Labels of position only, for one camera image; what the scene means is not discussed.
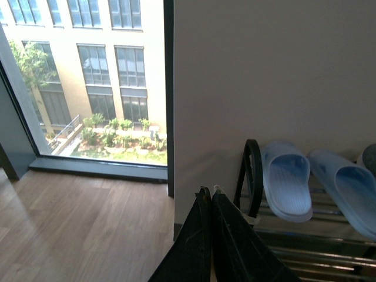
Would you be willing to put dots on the grey sneaker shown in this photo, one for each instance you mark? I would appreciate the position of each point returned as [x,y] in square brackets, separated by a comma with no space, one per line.
[367,158]

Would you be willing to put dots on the dark window frame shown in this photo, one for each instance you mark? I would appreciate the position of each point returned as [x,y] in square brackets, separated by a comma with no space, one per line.
[19,128]

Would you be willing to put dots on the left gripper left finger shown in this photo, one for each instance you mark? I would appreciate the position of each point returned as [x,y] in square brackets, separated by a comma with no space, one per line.
[189,258]

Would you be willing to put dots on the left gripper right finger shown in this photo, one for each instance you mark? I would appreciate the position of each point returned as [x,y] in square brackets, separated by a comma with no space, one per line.
[239,254]

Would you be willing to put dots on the black metal shoe rack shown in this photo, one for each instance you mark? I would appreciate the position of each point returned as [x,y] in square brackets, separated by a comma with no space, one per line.
[324,248]

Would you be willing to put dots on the white slide sandal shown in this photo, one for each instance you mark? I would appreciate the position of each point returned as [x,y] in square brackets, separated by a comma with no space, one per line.
[286,172]
[351,187]

